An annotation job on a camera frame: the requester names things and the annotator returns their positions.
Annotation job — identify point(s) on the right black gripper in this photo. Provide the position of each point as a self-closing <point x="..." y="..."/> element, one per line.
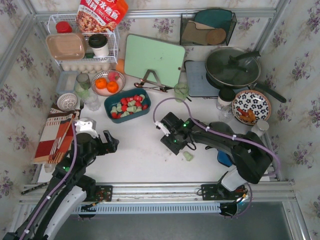
<point x="170" y="131"/>

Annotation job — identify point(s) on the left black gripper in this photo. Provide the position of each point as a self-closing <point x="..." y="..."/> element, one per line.
<point x="105" y="145"/>

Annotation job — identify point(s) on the clear plastic cup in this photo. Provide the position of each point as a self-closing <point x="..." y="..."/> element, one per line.
<point x="92" y="102"/>

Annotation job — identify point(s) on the green capsule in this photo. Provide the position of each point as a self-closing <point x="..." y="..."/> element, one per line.
<point x="188" y="156"/>
<point x="119" y="107"/>

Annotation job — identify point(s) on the teal storage basket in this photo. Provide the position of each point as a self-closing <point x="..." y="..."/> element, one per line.
<point x="136" y="98"/>

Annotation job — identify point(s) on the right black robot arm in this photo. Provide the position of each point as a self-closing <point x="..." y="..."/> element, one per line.
<point x="248" y="155"/>

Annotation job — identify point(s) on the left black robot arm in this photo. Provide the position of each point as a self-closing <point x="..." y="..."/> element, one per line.
<point x="68" y="187"/>

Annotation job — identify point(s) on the striped orange cloth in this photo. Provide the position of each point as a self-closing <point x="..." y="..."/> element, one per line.
<point x="56" y="137"/>

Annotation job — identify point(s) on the green glass cup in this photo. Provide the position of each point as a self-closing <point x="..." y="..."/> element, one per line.
<point x="181" y="91"/>

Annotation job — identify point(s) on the small white colander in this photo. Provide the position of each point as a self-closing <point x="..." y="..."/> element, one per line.
<point x="67" y="102"/>

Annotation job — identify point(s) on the black lid jar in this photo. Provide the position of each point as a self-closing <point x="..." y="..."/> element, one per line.
<point x="225" y="97"/>

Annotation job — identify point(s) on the green tinted glass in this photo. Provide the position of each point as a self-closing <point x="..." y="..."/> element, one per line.
<point x="82" y="85"/>

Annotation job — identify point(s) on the fruit bowl plate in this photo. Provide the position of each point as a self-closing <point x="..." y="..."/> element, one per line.
<point x="108" y="83"/>

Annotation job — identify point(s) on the blue floral plate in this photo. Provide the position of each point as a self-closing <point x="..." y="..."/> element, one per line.
<point x="249" y="106"/>

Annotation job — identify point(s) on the egg tray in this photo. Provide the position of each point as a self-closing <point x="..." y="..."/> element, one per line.
<point x="91" y="68"/>

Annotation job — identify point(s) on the white bottle silver cap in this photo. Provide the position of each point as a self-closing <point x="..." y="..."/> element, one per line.
<point x="260" y="127"/>

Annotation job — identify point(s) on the black frying pan with lid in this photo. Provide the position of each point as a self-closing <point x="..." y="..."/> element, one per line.
<point x="235" y="68"/>

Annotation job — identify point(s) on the mint green cutting board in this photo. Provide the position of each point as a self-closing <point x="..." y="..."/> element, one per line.
<point x="145" y="53"/>

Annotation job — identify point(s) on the beige food container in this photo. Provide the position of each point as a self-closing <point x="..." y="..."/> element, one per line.
<point x="66" y="46"/>

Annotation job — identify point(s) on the white cup black lid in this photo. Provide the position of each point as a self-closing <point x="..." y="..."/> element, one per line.
<point x="99" y="44"/>

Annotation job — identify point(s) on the black mesh organizer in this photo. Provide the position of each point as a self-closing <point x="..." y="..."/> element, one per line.
<point x="209" y="27"/>

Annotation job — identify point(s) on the red lid jar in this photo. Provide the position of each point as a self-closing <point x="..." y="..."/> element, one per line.
<point x="63" y="27"/>

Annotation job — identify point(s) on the red snack bag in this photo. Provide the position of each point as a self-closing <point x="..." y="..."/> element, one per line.
<point x="100" y="16"/>

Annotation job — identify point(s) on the white wire rack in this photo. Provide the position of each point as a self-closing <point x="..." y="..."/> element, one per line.
<point x="89" y="57"/>

